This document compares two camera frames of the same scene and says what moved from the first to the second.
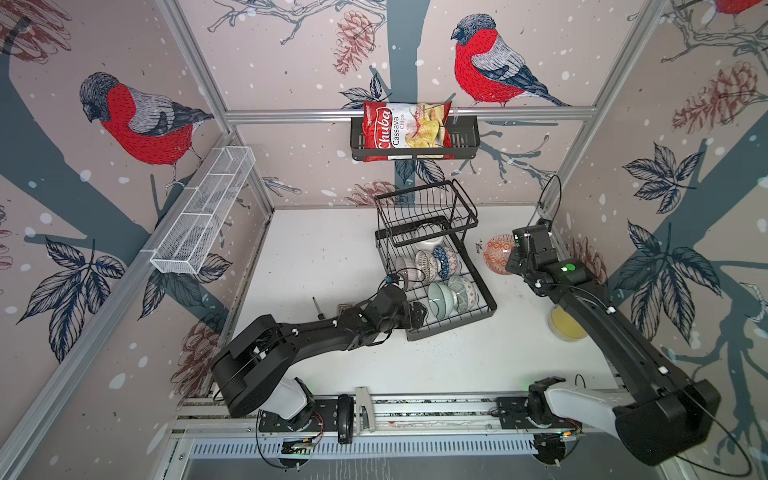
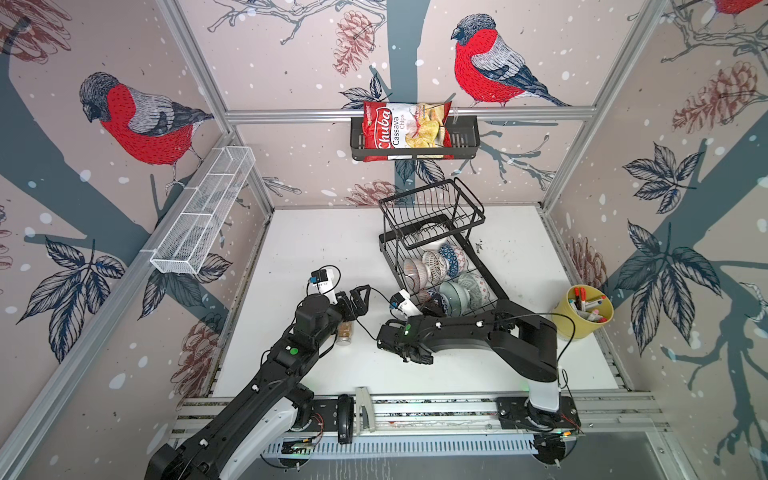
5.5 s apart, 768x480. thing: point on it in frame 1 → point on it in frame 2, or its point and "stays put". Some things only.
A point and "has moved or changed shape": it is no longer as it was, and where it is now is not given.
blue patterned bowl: (442, 257) → (456, 259)
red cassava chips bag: (405, 125) stays put
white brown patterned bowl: (427, 266) has moved or changed shape
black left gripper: (411, 322) → (360, 307)
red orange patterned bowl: (497, 252) → (432, 302)
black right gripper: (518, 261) → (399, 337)
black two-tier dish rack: (423, 245) stays put
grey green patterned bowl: (464, 291) → (477, 288)
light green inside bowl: (441, 299) → (458, 297)
